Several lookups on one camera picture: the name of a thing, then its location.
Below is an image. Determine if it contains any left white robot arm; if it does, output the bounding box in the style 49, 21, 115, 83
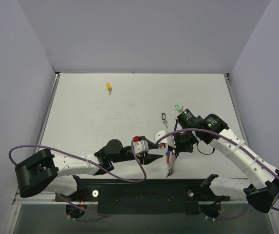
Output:
15, 136, 162, 201

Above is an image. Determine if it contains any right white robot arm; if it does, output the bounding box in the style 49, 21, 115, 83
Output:
174, 109, 279, 213

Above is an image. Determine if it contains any black tag key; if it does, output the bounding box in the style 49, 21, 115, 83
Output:
161, 113, 168, 128

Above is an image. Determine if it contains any green tag key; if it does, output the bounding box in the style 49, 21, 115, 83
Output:
175, 104, 183, 113

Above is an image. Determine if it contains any yellow tag key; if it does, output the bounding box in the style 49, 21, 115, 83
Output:
106, 82, 112, 95

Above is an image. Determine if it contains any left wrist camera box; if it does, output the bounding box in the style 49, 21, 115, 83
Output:
132, 136, 149, 155

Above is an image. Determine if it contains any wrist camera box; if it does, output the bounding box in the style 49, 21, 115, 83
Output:
154, 130, 177, 149
132, 136, 149, 155

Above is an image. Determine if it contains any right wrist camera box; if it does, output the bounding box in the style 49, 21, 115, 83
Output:
154, 130, 177, 149

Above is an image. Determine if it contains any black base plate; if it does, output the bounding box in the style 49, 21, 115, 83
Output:
67, 179, 230, 215

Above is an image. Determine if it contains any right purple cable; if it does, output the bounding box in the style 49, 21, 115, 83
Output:
155, 128, 279, 221

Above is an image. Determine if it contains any aluminium frame rail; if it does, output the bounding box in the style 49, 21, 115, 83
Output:
12, 182, 275, 208

